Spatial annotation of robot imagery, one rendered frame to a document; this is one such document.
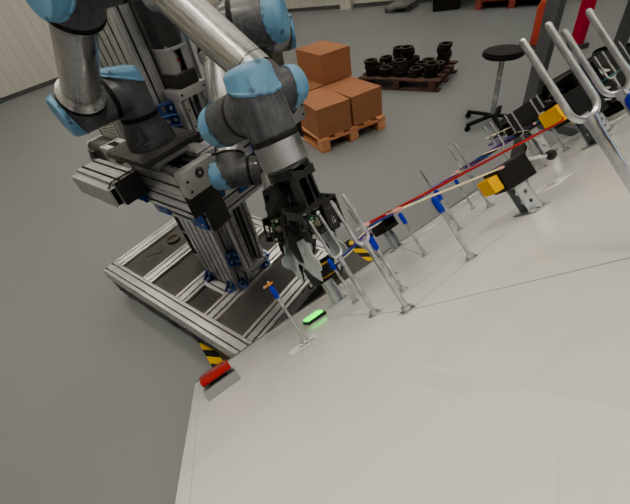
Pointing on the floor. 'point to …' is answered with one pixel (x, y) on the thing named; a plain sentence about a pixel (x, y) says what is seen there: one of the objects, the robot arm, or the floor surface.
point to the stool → (496, 80)
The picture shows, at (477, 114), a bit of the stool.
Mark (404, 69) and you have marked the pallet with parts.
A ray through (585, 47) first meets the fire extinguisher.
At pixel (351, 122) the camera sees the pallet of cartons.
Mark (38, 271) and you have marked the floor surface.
